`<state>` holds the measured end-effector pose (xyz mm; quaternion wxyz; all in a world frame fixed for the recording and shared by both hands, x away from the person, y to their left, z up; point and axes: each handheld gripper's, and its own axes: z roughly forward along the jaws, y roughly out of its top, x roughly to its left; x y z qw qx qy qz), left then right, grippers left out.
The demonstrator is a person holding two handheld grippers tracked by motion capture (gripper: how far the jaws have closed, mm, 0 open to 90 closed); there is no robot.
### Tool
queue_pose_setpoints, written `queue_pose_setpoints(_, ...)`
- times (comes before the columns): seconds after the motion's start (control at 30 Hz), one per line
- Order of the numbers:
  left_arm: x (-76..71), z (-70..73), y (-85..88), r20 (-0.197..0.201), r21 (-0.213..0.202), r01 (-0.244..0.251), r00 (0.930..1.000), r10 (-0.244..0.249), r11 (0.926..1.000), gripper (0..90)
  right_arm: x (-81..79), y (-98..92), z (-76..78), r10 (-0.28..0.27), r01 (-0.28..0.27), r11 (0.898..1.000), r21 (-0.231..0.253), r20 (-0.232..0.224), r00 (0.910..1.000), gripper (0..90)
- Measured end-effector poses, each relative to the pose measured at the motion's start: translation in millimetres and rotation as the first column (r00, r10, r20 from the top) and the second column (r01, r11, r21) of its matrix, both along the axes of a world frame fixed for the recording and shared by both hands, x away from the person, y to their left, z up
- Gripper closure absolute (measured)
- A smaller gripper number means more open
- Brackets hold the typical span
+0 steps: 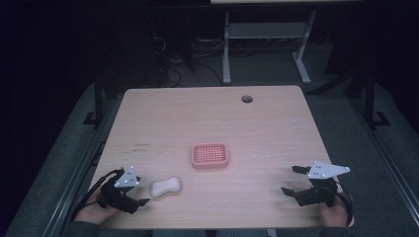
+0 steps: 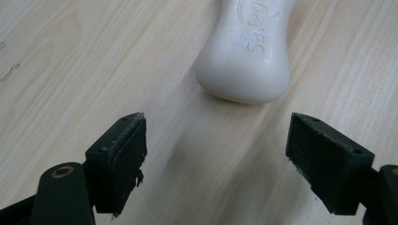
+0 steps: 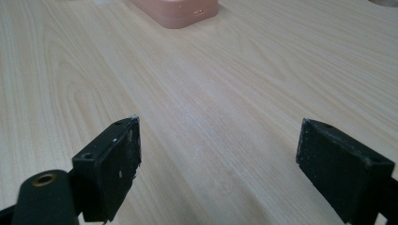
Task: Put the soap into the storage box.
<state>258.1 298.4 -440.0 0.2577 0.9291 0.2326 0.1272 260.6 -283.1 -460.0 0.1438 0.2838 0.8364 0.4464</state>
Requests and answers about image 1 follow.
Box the black metal stand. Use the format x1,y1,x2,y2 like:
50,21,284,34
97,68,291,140
82,70,107,128
363,70,391,130

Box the person's left hand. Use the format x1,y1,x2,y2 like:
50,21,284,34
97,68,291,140
74,193,122,225

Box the white metal desk frame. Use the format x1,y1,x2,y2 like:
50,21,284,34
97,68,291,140
221,9,318,86

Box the person's right hand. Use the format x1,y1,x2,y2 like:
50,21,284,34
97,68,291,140
319,196,350,228

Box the pink soap dish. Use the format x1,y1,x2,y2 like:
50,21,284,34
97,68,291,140
191,141,230,171

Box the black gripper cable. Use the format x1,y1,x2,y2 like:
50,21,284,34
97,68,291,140
69,168,126,222
335,182,356,226

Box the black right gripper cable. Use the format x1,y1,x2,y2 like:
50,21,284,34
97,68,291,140
335,182,356,226

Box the white soap bar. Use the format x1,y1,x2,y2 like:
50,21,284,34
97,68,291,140
150,176,183,199

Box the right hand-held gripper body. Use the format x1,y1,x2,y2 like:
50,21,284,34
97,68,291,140
295,160,351,208

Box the black floor cables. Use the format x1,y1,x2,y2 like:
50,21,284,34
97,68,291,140
150,35,225,89

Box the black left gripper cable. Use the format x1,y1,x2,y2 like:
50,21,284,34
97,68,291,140
69,168,126,222

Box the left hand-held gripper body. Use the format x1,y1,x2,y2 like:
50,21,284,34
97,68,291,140
98,166,141,215

